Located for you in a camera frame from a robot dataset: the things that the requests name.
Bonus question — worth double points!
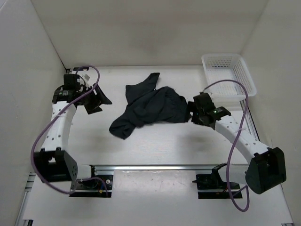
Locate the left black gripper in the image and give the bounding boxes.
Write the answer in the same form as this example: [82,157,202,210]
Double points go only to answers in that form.
[78,83,111,114]

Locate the dark navy shorts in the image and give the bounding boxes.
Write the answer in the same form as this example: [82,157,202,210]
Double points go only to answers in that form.
[109,73,190,139]

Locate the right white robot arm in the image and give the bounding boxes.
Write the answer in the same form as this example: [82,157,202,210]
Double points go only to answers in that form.
[186,92,286,194]

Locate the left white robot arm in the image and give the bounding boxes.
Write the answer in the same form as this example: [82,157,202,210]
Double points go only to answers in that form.
[31,73,112,188]

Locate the white plastic mesh basket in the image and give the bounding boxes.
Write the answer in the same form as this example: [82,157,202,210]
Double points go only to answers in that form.
[201,53,257,102]

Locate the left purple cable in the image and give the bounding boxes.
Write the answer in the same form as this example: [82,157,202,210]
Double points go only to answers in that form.
[31,65,109,197]

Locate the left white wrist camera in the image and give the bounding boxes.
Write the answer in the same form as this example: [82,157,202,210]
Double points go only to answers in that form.
[80,74,90,83]

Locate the aluminium front rail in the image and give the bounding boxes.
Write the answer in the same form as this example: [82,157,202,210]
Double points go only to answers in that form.
[94,164,217,171]

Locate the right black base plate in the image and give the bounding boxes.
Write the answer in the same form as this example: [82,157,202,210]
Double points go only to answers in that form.
[192,163,230,200]

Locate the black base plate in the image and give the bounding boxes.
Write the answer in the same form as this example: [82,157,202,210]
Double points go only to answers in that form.
[69,169,114,198]
[192,163,230,200]

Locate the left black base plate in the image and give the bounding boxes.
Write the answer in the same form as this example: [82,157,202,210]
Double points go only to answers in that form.
[69,169,114,198]

